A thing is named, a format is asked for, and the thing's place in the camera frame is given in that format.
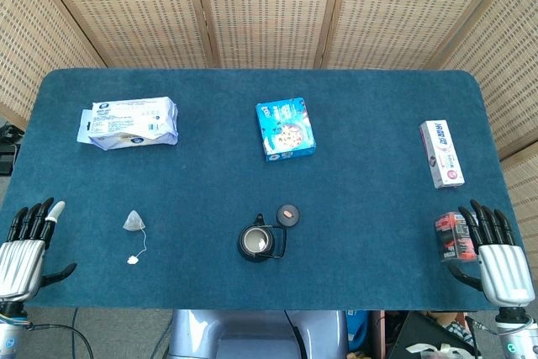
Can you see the white pink toothpaste box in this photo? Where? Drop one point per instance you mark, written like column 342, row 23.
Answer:
column 441, row 153

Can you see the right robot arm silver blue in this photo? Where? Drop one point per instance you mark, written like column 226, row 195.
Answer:
column 513, row 336

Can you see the red black clear package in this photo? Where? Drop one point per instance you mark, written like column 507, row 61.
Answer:
column 452, row 237

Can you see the silver blue robot torso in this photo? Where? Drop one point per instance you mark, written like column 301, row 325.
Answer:
column 252, row 334

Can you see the woven bamboo folding screen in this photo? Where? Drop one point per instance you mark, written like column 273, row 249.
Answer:
column 269, row 10

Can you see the black electronic equipment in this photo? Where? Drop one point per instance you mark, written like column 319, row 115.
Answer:
column 6, row 161

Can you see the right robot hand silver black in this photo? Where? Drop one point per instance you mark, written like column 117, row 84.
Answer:
column 504, row 275

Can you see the blue cookie box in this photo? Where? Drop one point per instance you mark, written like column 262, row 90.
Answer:
column 286, row 132

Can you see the white wet wipes pack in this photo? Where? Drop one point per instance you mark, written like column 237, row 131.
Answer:
column 130, row 121

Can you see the blue felt table cloth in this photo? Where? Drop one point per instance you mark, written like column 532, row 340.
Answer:
column 269, row 191

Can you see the black teapot lid copper knob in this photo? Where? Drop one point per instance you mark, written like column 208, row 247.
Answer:
column 288, row 218

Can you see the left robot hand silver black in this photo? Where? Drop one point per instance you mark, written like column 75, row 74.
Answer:
column 23, row 264

